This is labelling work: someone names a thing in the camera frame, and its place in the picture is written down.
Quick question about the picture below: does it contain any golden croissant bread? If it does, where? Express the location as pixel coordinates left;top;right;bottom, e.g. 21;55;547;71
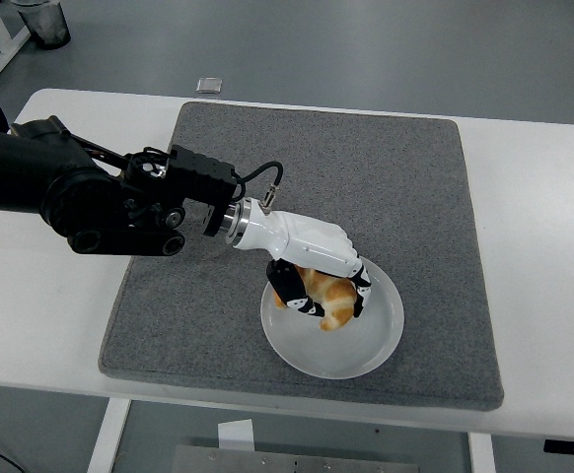
272;265;359;332

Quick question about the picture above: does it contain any grey metal plate with screws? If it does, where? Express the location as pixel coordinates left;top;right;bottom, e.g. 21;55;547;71
171;444;419;473

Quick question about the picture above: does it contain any black mesh waste bin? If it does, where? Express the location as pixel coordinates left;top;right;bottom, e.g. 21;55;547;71
17;0;72;50

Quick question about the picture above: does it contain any round grey plate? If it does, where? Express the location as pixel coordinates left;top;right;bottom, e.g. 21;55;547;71
259;255;406;380

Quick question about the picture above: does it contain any white desk leg frame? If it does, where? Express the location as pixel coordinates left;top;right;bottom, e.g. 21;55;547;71
0;0;32;86

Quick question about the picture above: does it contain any black table control panel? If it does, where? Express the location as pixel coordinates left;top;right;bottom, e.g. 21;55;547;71
542;438;574;455

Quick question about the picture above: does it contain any grey felt mat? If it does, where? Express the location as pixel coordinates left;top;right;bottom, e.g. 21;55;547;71
98;100;506;413

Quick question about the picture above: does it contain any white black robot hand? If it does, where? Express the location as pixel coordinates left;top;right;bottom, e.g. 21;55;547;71
235;196;375;320

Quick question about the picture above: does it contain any white table leg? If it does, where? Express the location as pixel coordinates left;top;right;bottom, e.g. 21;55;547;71
85;397;133;473
466;432;497;473

